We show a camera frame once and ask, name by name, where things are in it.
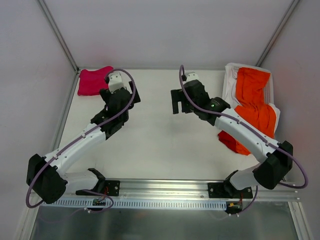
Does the magenta t shirt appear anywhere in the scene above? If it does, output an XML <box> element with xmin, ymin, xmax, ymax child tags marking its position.
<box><xmin>77</xmin><ymin>66</ymin><xmax>114</xmax><ymax>96</ymax></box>

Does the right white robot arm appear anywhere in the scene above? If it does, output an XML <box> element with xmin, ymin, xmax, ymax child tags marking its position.
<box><xmin>170</xmin><ymin>80</ymin><xmax>293</xmax><ymax>198</ymax></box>

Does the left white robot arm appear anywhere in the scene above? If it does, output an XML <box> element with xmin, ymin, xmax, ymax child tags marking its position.
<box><xmin>26</xmin><ymin>80</ymin><xmax>141</xmax><ymax>204</ymax></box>

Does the white laundry basket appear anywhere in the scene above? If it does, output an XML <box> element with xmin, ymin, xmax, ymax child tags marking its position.
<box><xmin>222</xmin><ymin>61</ymin><xmax>273</xmax><ymax>106</ymax></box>

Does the white t shirt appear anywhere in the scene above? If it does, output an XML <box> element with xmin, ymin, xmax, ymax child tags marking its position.
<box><xmin>222</xmin><ymin>64</ymin><xmax>281</xmax><ymax>133</ymax></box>

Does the orange t shirt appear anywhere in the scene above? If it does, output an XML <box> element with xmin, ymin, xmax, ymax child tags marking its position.
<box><xmin>217</xmin><ymin>66</ymin><xmax>277</xmax><ymax>156</ymax></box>

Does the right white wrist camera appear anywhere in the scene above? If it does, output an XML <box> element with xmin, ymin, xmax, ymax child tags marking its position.
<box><xmin>186</xmin><ymin>72</ymin><xmax>199</xmax><ymax>82</ymax></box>

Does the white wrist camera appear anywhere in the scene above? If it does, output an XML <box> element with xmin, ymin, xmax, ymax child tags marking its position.
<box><xmin>186</xmin><ymin>72</ymin><xmax>199</xmax><ymax>82</ymax></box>
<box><xmin>108</xmin><ymin>71</ymin><xmax>125</xmax><ymax>94</ymax></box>

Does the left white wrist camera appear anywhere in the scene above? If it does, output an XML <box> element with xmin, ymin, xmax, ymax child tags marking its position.
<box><xmin>108</xmin><ymin>71</ymin><xmax>125</xmax><ymax>94</ymax></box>

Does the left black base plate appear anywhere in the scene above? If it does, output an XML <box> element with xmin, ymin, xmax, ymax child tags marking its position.
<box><xmin>75</xmin><ymin>179</ymin><xmax>121</xmax><ymax>197</ymax></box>

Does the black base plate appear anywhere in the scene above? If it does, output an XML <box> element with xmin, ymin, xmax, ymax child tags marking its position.
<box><xmin>207</xmin><ymin>182</ymin><xmax>253</xmax><ymax>199</ymax></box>
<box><xmin>75</xmin><ymin>179</ymin><xmax>121</xmax><ymax>197</ymax></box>

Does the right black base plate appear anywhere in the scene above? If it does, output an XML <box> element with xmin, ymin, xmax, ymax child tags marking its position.
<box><xmin>207</xmin><ymin>182</ymin><xmax>253</xmax><ymax>199</ymax></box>

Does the aluminium mounting rail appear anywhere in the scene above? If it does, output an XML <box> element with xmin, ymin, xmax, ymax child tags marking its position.
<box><xmin>118</xmin><ymin>178</ymin><xmax>301</xmax><ymax>202</ymax></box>

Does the white slotted cable duct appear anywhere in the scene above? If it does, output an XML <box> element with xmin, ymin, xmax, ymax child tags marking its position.
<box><xmin>42</xmin><ymin>197</ymin><xmax>227</xmax><ymax>211</ymax></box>

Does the left aluminium frame post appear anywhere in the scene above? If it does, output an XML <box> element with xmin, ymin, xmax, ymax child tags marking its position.
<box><xmin>36</xmin><ymin>0</ymin><xmax>80</xmax><ymax>73</ymax></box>

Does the aluminium frame post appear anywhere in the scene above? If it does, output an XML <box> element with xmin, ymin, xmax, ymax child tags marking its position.
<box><xmin>36</xmin><ymin>0</ymin><xmax>80</xmax><ymax>73</ymax></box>
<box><xmin>255</xmin><ymin>0</ymin><xmax>301</xmax><ymax>67</ymax></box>

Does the right aluminium frame post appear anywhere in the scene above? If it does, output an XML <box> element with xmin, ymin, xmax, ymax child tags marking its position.
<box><xmin>255</xmin><ymin>0</ymin><xmax>301</xmax><ymax>67</ymax></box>

